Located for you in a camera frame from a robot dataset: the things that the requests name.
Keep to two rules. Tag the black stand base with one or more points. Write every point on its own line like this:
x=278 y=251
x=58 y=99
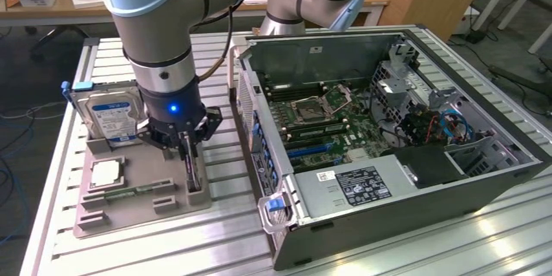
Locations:
x=518 y=77

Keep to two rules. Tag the grey parts rack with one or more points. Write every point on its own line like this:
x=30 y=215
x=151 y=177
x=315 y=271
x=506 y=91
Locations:
x=138 y=166

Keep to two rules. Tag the blue expansion slot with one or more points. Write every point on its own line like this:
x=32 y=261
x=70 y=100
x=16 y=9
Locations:
x=311 y=151

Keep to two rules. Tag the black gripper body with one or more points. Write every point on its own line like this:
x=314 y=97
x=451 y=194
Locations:
x=172 y=117

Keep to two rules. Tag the grey power supply unit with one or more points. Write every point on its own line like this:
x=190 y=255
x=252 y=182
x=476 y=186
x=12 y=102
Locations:
x=319 y=192

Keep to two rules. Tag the wooden desk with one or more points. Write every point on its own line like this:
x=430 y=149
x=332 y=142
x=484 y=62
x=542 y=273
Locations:
x=43 y=12

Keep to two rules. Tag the silver CPU chip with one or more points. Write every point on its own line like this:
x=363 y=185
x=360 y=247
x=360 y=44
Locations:
x=106 y=174

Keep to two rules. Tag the hard disk with blue caddy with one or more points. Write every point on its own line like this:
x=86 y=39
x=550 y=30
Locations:
x=110 y=117

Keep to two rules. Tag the low metal disk bay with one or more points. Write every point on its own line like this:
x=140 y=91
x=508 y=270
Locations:
x=483 y=156

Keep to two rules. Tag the silver chipset heatsink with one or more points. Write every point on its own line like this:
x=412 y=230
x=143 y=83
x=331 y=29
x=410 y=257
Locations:
x=358 y=155

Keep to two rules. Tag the tall metal drive cage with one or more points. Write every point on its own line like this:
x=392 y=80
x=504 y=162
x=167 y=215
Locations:
x=395 y=88

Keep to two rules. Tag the blue case latch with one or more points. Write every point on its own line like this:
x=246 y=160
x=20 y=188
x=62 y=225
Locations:
x=275 y=205

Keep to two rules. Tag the green motherboard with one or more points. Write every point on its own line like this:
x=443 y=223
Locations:
x=350 y=127

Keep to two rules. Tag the graphics card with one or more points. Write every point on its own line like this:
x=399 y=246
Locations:
x=194 y=172

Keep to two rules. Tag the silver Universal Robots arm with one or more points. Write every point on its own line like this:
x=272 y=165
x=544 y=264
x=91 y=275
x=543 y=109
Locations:
x=151 y=46

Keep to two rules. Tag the black office chair base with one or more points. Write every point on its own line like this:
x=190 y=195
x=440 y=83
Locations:
x=56 y=35

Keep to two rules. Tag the white floor appliance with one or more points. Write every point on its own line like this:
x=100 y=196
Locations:
x=468 y=20

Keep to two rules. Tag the CPU socket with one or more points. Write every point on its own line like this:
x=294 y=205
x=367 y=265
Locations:
x=308 y=109

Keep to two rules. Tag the RAM stick with white label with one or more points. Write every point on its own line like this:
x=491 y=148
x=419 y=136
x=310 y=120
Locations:
x=316 y=127

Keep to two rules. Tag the green RAM stick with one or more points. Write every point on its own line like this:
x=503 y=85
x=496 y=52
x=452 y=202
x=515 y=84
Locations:
x=130 y=191

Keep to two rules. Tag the black open PC case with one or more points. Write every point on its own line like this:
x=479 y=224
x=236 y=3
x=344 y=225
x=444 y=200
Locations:
x=388 y=211

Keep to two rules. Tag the metal socket cover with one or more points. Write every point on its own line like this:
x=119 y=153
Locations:
x=336 y=98

